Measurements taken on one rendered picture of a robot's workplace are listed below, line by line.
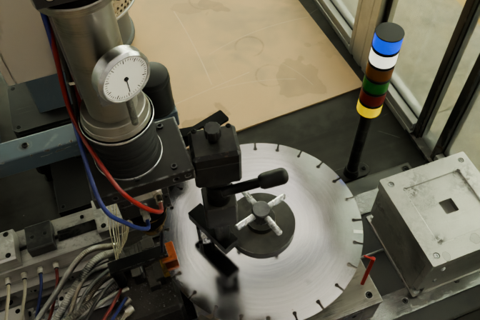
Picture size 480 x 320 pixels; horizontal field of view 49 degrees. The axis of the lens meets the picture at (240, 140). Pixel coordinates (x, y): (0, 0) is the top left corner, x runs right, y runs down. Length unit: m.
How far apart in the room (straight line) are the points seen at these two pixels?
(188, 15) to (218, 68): 0.22
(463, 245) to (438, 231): 0.05
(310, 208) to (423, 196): 0.22
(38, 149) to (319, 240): 0.47
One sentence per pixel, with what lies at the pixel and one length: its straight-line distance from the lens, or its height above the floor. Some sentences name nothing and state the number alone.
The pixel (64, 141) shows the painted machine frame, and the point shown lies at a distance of 0.90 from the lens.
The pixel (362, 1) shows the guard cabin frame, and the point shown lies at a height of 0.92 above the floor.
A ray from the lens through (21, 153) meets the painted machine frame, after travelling 0.91.
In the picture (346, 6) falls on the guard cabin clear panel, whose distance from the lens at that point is 1.43.
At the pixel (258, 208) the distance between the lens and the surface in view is 0.83.
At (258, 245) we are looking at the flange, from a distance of 0.85.
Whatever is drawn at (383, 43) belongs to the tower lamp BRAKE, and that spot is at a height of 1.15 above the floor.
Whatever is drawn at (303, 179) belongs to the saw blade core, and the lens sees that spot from 0.92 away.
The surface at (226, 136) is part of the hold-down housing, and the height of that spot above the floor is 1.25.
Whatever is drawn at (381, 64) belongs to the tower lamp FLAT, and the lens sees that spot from 0.89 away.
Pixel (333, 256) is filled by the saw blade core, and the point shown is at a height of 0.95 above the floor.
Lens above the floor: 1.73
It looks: 54 degrees down
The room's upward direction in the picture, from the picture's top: 2 degrees counter-clockwise
